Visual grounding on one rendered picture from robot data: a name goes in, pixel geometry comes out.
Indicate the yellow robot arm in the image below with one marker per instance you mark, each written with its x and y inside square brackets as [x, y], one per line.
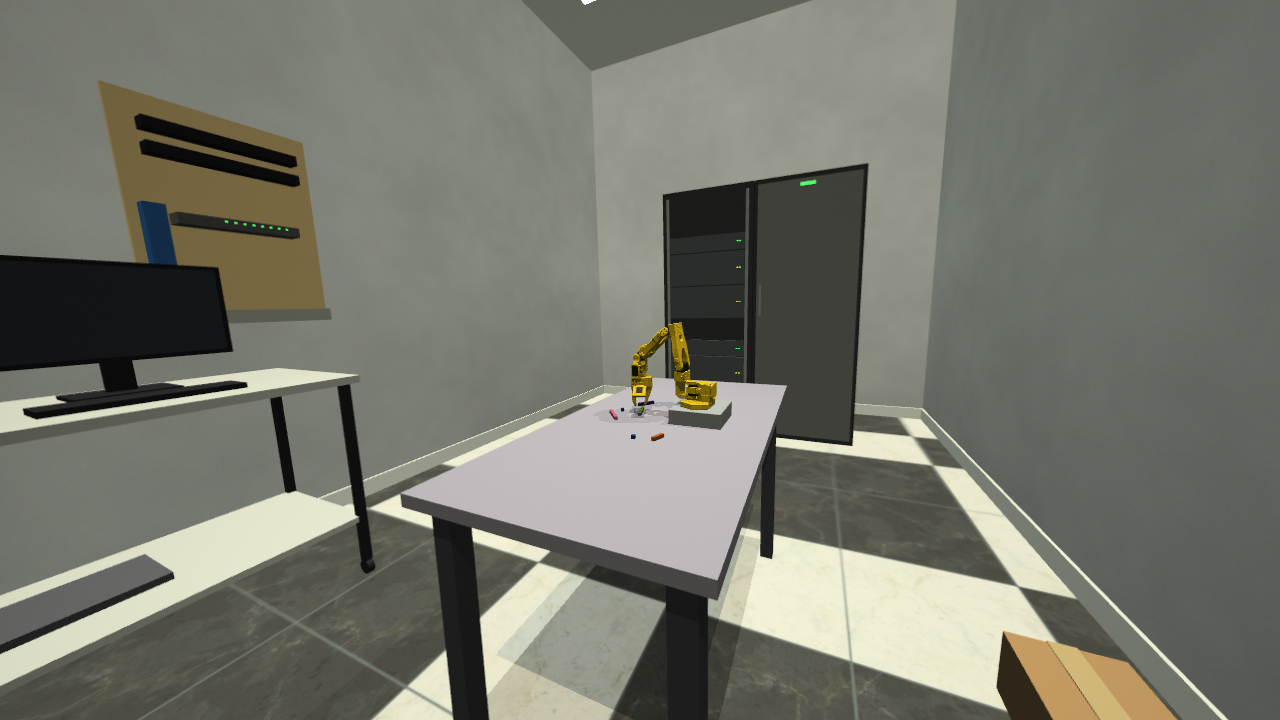
[699, 393]

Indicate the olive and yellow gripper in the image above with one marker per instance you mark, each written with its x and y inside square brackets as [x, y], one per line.
[641, 387]

